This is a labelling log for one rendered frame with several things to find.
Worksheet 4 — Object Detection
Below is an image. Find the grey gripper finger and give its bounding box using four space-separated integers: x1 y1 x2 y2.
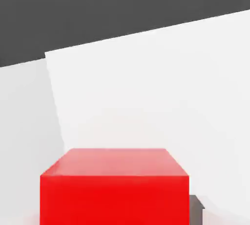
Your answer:
189 195 206 225

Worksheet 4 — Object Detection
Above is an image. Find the small red cube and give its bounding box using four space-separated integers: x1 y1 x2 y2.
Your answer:
40 148 190 225

